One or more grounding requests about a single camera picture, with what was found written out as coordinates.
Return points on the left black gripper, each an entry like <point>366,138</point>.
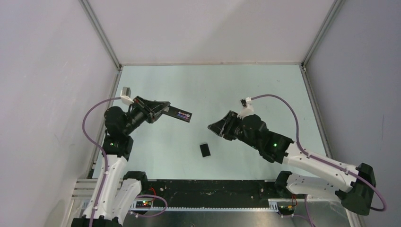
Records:
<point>152,109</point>

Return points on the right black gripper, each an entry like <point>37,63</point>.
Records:
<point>223,127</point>

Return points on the black remote control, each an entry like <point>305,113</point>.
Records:
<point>172,112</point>

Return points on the black battery cover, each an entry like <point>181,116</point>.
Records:
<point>205,151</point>

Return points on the blue purple battery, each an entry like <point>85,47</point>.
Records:
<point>183,116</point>

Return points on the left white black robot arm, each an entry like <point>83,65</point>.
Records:
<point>112,197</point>

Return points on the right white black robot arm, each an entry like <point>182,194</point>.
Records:
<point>352,185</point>

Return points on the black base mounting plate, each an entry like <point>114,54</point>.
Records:
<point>213,194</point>

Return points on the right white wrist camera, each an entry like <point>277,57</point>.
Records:
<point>247,108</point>

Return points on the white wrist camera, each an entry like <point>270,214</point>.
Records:
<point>125,96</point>
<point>247,108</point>

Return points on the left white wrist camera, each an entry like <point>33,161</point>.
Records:
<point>125,96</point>

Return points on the aluminium frame rail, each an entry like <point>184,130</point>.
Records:
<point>302,187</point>

